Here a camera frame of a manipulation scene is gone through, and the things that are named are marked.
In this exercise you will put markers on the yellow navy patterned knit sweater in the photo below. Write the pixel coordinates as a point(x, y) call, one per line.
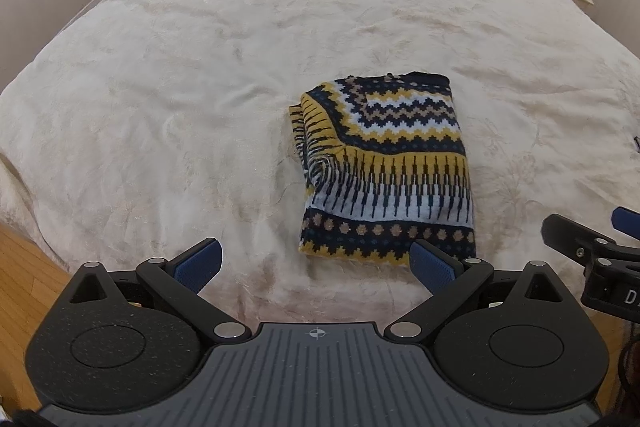
point(400, 157)

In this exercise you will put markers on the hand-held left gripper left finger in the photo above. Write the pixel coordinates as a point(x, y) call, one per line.
point(197, 264)

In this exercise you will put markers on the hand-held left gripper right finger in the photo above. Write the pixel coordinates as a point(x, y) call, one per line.
point(435, 267)

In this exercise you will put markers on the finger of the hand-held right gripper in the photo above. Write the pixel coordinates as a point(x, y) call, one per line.
point(627, 219)
point(570, 234)

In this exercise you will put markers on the cream bedspread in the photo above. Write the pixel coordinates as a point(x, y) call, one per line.
point(200, 57)

